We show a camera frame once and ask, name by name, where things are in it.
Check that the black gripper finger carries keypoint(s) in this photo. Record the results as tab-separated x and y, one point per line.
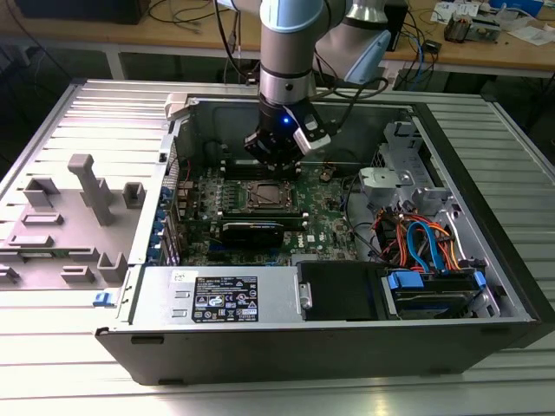
258	147
295	160

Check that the silver square CPU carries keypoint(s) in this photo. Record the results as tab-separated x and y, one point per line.
269	195

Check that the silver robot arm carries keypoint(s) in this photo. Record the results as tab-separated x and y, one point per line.
286	52

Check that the black RAM slot bank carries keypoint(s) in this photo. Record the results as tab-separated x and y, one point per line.
295	221
238	167

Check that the black CPU socket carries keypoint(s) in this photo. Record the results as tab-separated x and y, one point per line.
269	207

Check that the blue card slot clip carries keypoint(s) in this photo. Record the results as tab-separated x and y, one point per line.
158	236
161	217
166	196
153	255

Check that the black expansion slot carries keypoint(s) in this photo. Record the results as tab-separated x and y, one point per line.
234	259

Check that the round silver coin battery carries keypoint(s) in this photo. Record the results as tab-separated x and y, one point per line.
326	175

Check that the green motherboard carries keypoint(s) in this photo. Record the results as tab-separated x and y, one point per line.
321	216

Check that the silver rear port block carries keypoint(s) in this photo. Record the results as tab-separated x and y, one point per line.
185	190
185	209

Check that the black graphics card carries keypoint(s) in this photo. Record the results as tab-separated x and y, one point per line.
251	236

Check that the grey case release latch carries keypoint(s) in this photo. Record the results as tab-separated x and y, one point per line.
175	106

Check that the perforated metal disk bay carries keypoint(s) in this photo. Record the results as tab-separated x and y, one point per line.
403	143

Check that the white printed label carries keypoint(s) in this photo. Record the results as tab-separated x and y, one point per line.
390	80

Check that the black drive bay box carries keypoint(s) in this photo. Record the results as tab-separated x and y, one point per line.
338	290

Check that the long wooden desk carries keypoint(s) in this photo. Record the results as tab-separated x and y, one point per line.
143	37

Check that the tall black box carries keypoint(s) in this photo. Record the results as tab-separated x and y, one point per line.
399	17

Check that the small black box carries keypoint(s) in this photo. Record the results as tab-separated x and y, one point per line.
432	46

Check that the silver power supply box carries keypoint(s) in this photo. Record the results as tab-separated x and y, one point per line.
156	299

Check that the black open PC case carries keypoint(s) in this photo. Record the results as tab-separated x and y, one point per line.
282	351

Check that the hard disk in blue carrier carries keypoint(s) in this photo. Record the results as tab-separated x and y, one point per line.
429	303

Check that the copper coil part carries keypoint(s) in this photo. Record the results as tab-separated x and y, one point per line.
457	28

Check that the white printed card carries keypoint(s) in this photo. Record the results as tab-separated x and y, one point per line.
451	9

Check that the grey parts rack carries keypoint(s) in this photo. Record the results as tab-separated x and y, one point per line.
65	234

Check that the blue plastic latch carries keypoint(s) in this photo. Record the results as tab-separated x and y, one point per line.
104	299

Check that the wide black box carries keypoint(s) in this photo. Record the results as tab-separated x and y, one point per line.
86	11

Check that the small electronic circuit device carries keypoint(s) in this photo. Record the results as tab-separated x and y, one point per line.
485	30

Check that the white plastic item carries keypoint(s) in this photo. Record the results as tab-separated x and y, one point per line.
511	8

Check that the white paper sheets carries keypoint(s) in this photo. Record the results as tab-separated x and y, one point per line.
531	34

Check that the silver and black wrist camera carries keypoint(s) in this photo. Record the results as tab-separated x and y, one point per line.
312	134

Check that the grey metal bracket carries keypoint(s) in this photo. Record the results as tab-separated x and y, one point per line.
377	182

